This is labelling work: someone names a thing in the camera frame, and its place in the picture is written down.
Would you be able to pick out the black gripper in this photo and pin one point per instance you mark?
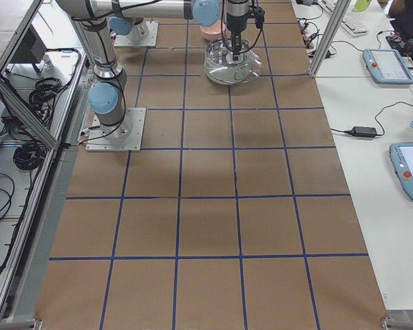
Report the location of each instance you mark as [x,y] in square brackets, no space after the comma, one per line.
[235,20]

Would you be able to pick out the glass pot lid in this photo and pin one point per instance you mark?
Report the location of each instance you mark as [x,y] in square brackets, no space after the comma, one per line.
[224,68]

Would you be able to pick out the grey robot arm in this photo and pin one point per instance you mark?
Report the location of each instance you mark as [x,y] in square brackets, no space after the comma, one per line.
[133,29]
[97,19]

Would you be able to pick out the pink bowl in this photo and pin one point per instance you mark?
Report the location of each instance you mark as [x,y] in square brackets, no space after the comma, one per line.
[214,31]

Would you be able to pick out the white keyboard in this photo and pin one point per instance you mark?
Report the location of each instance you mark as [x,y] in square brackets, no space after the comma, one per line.
[349,22]

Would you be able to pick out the blue teach pendant far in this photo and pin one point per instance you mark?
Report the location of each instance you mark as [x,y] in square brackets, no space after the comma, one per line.
[386,66]

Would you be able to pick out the blue teach pendant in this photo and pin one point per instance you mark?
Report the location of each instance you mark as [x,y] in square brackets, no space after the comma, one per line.
[386,66]
[401,156]

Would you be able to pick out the black power adapter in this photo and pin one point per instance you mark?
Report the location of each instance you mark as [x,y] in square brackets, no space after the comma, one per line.
[362,132]

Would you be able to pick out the blue teach pendant near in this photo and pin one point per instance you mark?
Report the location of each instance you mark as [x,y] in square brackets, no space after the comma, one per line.
[401,156]

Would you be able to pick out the aluminium frame post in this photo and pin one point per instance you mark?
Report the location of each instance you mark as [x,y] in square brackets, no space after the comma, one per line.
[328,35]

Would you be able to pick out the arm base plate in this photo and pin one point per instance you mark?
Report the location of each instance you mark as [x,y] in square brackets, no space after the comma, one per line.
[126,137]
[150,41]

